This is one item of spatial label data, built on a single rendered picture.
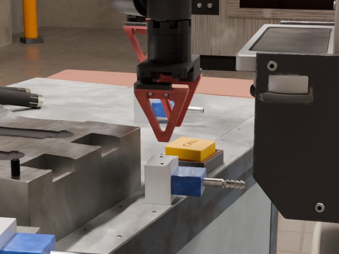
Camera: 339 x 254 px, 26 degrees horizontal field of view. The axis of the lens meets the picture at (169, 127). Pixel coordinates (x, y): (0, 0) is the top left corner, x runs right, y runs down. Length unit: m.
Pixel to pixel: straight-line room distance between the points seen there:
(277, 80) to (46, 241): 0.26
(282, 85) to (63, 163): 0.33
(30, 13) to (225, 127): 6.88
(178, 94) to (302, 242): 2.05
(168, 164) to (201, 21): 5.42
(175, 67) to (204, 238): 0.42
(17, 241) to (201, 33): 5.72
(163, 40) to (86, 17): 8.58
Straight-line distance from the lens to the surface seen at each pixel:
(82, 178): 0.90
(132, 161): 1.01
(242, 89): 3.46
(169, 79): 1.01
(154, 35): 0.93
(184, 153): 1.11
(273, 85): 0.68
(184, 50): 0.94
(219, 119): 1.43
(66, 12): 9.59
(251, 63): 0.68
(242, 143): 1.27
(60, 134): 1.00
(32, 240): 0.71
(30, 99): 1.53
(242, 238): 1.45
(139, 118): 1.40
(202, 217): 1.22
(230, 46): 6.35
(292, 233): 2.99
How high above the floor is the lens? 1.15
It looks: 15 degrees down
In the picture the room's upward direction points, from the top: straight up
